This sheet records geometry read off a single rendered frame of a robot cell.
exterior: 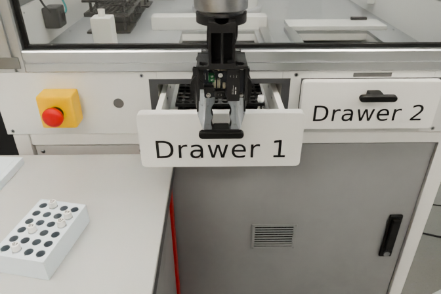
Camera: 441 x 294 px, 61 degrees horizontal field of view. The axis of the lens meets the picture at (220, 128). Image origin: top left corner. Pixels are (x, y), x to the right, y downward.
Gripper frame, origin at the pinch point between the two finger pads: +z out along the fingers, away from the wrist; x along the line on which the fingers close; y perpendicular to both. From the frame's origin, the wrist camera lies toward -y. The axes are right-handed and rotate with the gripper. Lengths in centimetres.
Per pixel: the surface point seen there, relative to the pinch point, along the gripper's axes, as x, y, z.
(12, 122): -45.0, -16.9, 7.4
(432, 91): 43.9, -14.9, 0.0
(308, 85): 18.1, -15.0, -1.5
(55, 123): -32.4, -9.6, 3.9
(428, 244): 90, -58, 91
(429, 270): 83, -45, 91
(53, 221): -26.9, 10.4, 10.7
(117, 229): -17.7, 8.5, 14.5
